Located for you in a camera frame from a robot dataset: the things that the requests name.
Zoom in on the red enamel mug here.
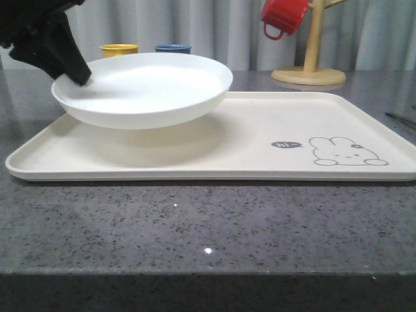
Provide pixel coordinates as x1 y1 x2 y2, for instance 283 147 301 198
261 0 309 40

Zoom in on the wooden mug tree stand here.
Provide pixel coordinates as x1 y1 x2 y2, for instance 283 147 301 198
271 0 346 86

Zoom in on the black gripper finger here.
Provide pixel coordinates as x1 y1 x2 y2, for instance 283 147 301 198
9 45 62 79
44 12 92 86

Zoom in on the white round plate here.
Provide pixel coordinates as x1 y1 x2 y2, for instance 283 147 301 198
51 53 233 129

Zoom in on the yellow enamel mug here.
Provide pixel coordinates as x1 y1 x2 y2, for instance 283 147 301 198
99 44 139 58

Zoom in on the blue enamel mug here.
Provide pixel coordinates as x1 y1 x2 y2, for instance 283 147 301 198
154 44 192 54

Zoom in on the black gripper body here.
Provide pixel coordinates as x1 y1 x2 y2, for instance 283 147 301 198
1 0 84 48

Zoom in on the cream rabbit serving tray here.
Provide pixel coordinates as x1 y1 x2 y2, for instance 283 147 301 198
5 92 415 181

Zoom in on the silver metal fork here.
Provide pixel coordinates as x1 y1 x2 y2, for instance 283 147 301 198
385 112 416 127

